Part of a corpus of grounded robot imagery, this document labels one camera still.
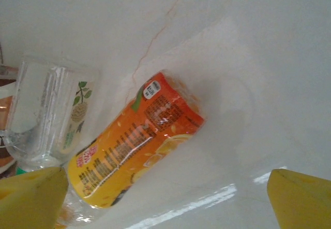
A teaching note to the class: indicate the leaf label bottle green cap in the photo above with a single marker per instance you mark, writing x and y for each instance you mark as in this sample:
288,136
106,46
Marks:
46,105

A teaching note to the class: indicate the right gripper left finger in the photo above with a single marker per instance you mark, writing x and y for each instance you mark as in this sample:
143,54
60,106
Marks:
31,203

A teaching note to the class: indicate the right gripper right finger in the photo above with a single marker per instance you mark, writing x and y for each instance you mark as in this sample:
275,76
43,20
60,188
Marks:
302,205

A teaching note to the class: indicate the orange label plastic bottle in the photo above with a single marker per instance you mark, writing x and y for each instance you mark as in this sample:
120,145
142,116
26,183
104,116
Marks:
134,136

